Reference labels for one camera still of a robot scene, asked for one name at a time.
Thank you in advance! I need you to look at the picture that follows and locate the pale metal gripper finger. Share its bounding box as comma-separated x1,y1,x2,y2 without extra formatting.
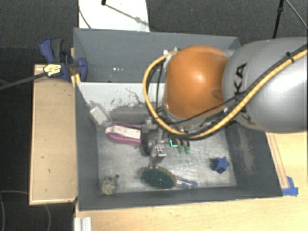
149,146,167,171

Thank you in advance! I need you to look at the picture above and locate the dark green round brush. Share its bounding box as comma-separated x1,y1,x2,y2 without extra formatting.
139,167,198,191

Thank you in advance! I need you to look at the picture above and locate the beige lumpy toy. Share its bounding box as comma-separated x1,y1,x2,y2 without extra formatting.
101,174,120,195

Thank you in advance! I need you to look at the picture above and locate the clear plastic bottle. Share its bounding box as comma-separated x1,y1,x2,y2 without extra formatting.
86,100,109,128

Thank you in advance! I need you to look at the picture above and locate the blue star block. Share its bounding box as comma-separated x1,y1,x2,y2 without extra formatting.
211,156,231,175

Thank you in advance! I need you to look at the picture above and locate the grey metal bin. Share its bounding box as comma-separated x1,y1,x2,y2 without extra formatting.
73,27,284,212

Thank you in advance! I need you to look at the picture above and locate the pale wood board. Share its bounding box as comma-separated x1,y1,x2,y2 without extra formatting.
28,64,79,206

